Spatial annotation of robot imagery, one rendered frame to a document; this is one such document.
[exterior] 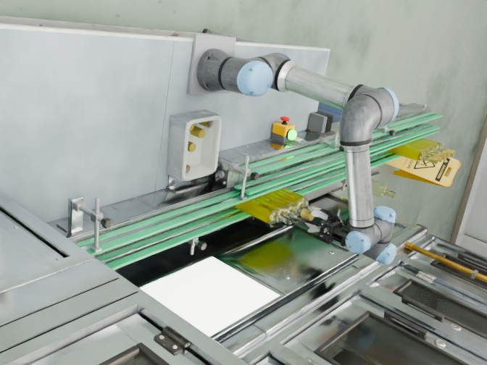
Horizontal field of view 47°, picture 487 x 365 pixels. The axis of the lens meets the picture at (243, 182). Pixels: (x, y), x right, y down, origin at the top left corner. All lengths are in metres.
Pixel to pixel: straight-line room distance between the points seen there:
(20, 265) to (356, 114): 1.00
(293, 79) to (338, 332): 0.84
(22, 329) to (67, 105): 0.81
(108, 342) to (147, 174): 1.01
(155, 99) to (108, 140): 0.22
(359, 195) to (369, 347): 0.46
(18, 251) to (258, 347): 0.73
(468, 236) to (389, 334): 6.52
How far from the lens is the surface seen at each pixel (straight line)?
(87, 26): 2.38
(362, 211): 1.77
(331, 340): 1.79
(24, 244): 1.39
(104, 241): 1.75
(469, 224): 8.31
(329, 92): 1.87
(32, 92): 1.66
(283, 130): 2.41
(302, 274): 2.00
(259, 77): 1.90
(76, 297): 1.17
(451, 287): 2.25
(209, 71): 1.97
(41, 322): 1.12
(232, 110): 2.22
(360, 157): 1.72
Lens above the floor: 2.15
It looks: 35 degrees down
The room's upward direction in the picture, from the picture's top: 114 degrees clockwise
